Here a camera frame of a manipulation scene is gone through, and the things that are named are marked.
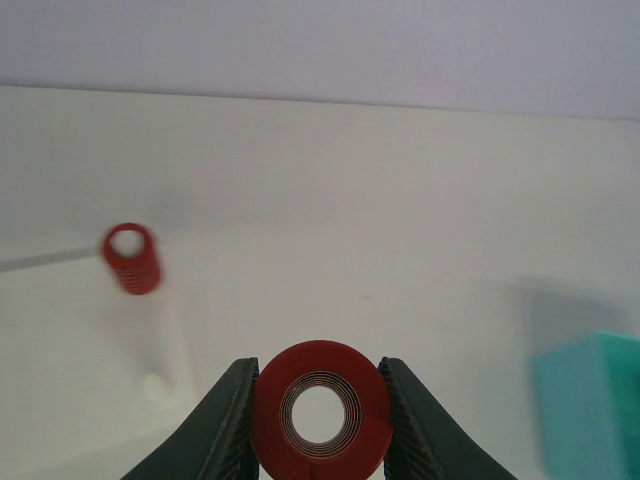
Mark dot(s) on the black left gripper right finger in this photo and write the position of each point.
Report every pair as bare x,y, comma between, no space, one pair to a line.
427,443

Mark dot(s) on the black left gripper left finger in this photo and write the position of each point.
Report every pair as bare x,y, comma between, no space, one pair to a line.
213,442

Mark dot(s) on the red large spring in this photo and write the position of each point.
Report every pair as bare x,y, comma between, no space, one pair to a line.
359,447
137,274

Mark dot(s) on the white four-peg fixture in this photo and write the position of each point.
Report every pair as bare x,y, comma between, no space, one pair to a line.
85,364

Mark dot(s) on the teal plastic bin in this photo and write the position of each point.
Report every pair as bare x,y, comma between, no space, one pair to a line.
587,404

